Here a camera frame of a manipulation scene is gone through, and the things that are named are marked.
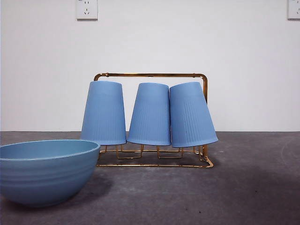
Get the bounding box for blue ribbed cup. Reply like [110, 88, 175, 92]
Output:
[80, 81, 128, 146]
[126, 82, 172, 147]
[169, 82, 219, 149]

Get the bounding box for blue ribbed bowl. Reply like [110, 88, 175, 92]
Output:
[0, 139, 101, 208]

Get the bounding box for gold wire cup rack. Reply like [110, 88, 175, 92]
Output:
[93, 72, 215, 169]

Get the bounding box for white wall socket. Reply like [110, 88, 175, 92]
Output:
[76, 0, 99, 21]
[287, 0, 300, 20]

